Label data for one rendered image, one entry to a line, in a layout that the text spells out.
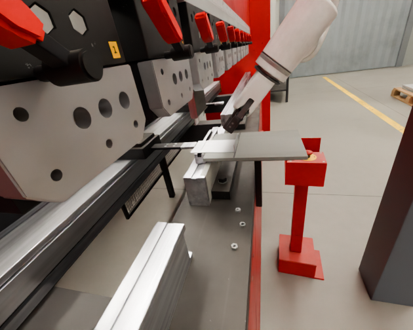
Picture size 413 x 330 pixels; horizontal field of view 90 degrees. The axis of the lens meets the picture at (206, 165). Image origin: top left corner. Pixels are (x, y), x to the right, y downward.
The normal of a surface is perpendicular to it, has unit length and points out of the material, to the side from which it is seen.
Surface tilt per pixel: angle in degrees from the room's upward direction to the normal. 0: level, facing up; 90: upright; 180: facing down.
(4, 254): 0
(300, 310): 0
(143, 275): 0
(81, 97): 90
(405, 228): 90
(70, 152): 90
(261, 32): 90
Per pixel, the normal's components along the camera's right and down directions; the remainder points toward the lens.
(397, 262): -0.26, 0.50
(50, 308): -0.14, -0.86
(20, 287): 0.96, -0.01
